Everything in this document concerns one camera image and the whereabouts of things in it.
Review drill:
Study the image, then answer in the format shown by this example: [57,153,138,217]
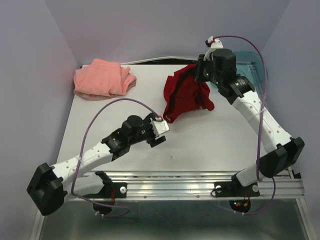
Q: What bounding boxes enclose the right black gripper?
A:
[190,53,223,86]

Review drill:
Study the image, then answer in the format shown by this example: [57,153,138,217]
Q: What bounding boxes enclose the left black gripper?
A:
[128,112,165,147]

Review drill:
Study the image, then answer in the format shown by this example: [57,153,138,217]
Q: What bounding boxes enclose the red pleated skirt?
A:
[162,64,215,124]

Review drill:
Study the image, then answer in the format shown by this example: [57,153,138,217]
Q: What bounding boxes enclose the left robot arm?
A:
[26,113,170,217]

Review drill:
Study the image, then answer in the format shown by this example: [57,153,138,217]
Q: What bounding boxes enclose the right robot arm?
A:
[195,48,305,198]

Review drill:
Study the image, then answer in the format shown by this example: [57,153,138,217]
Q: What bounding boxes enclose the teal plastic bin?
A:
[234,51,265,92]

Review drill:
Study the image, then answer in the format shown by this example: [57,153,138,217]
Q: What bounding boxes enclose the pink folded skirt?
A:
[73,58,137,100]

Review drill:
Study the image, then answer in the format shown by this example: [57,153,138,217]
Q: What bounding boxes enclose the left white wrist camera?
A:
[150,118,170,138]

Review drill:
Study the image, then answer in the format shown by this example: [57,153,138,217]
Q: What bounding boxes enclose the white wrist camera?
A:
[203,36,224,61]
[150,118,170,138]

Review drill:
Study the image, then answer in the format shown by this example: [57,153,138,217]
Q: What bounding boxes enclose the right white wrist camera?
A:
[203,36,224,61]

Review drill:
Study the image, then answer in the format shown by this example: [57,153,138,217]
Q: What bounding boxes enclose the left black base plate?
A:
[81,171,128,199]

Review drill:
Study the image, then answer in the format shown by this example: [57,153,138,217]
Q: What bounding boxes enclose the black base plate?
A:
[81,171,128,199]
[211,181,260,198]

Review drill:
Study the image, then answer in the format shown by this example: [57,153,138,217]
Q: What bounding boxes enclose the aluminium rail frame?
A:
[29,149,313,240]

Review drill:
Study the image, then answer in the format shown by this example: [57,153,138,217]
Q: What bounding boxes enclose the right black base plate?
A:
[211,181,260,198]

